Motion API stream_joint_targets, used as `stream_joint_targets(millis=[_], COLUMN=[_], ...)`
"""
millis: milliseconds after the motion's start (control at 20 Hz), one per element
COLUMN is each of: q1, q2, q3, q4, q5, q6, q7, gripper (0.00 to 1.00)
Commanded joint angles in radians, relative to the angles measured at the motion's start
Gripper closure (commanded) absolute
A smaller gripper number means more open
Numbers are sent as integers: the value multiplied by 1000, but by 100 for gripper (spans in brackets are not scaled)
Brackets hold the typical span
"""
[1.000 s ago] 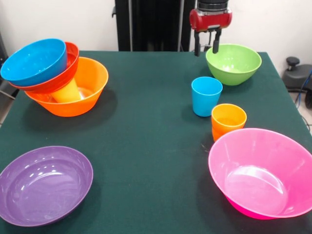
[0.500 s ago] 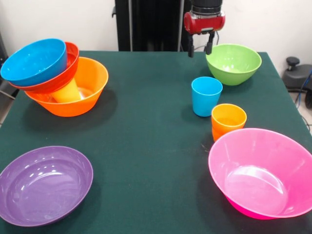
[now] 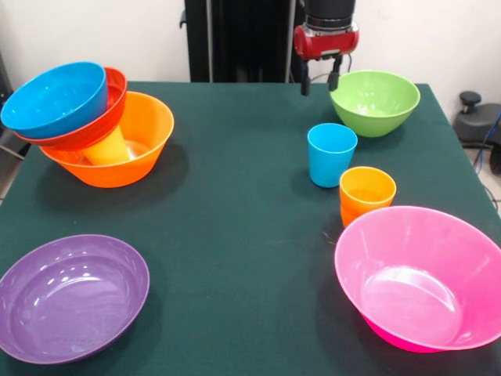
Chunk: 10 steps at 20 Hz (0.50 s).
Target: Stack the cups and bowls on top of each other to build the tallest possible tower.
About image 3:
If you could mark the large blue bowl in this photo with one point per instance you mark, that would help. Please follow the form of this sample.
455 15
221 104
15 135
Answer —
90 105

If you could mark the blue cup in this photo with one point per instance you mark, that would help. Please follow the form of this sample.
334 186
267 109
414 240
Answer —
330 160

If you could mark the purple bowl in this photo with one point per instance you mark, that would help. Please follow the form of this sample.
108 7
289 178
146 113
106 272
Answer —
66 301

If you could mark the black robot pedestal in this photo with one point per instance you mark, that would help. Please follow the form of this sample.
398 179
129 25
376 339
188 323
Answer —
242 39

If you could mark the orange bowl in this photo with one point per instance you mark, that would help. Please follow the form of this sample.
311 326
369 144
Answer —
145 129

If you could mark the black office chair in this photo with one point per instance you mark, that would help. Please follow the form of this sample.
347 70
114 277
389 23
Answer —
8 145

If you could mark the green bowl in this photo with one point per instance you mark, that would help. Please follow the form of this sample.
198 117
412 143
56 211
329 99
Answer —
373 102

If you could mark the orange cup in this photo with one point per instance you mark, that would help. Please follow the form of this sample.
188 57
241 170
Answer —
366 192
346 217

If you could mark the yellow cup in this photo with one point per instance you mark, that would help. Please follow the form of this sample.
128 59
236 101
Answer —
107 149

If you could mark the red bowl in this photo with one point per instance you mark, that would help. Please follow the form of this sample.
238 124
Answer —
113 109

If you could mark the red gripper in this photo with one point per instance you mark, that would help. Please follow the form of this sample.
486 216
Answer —
326 43

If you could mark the dark green table cloth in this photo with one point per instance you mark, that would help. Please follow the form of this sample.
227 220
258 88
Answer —
235 274

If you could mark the black chair base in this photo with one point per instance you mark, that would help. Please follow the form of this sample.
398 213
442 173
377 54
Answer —
475 121

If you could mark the pink bowl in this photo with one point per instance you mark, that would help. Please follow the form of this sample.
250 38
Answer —
415 282

